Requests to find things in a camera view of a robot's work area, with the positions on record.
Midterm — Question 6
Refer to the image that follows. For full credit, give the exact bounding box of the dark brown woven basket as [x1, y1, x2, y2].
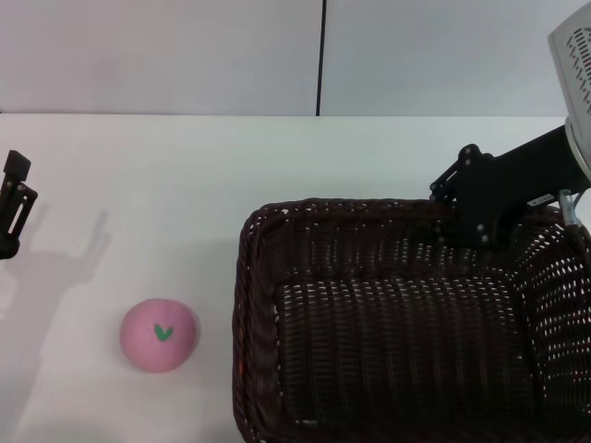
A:
[232, 197, 591, 443]

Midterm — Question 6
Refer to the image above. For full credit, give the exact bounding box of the silver cable connector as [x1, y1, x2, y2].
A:
[557, 187, 591, 253]

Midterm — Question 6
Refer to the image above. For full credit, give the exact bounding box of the pink peach toy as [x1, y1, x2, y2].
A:
[119, 297, 201, 374]

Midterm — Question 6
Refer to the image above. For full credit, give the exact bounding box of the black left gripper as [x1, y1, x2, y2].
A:
[0, 150, 40, 260]

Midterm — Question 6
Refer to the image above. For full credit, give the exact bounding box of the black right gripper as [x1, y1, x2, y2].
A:
[428, 124, 591, 253]

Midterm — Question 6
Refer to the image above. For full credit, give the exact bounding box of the black vertical wall strip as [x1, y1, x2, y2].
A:
[315, 0, 329, 117]

